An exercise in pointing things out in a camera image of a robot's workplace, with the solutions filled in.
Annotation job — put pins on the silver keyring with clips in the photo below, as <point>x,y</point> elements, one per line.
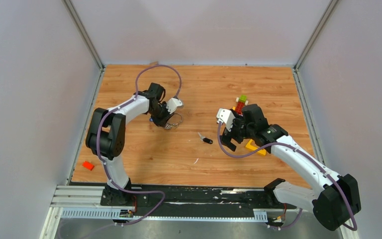
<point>174,121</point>

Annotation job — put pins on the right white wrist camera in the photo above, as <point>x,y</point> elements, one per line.
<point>226,117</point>

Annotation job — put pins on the black head silver key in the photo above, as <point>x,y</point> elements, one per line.
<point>205,139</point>

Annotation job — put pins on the red green toy brick car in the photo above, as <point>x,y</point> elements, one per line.
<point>240,103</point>

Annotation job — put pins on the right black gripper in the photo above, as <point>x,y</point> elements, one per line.
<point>226,138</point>

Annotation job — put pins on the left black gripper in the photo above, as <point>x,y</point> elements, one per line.
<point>161,122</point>

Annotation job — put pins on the white slotted cable duct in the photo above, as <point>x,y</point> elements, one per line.
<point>118,215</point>

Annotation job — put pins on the yellow triangular toy piece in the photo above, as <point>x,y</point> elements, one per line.
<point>251,146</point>

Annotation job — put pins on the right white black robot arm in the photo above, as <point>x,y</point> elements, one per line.
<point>332,198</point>

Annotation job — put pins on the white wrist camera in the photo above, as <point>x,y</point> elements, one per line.
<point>226,117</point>
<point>173,104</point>

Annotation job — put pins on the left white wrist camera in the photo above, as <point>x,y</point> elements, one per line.
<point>173,104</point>

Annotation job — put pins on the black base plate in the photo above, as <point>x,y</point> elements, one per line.
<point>193,201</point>

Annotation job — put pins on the small orange block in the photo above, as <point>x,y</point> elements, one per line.
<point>88,165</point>

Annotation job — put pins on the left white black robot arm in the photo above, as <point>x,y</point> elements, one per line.
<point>107,131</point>

